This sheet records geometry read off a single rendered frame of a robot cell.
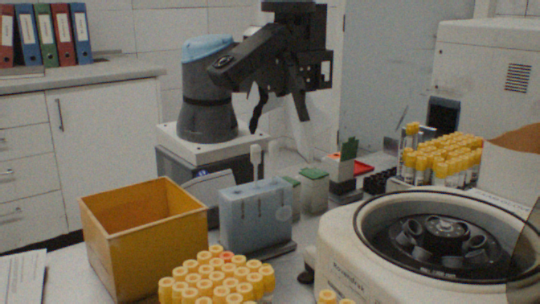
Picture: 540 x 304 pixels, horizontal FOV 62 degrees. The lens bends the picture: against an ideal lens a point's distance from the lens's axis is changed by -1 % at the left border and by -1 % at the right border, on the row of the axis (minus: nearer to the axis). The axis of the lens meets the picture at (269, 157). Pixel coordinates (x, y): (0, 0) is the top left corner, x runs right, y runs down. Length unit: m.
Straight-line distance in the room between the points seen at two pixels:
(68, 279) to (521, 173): 0.66
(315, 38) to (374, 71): 2.29
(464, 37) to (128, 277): 0.84
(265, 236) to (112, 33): 2.39
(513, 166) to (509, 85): 0.34
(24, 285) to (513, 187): 0.69
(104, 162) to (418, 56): 1.78
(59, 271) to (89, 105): 1.65
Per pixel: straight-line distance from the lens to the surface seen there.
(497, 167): 0.76
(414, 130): 0.95
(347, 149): 0.81
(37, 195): 2.35
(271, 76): 0.60
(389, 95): 2.85
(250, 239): 0.65
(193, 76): 1.02
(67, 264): 0.71
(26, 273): 0.69
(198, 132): 1.04
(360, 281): 0.46
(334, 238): 0.50
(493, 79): 1.07
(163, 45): 3.06
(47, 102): 2.25
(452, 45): 1.11
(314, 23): 0.62
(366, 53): 2.94
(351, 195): 0.83
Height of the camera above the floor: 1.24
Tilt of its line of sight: 20 degrees down
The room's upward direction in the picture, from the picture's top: straight up
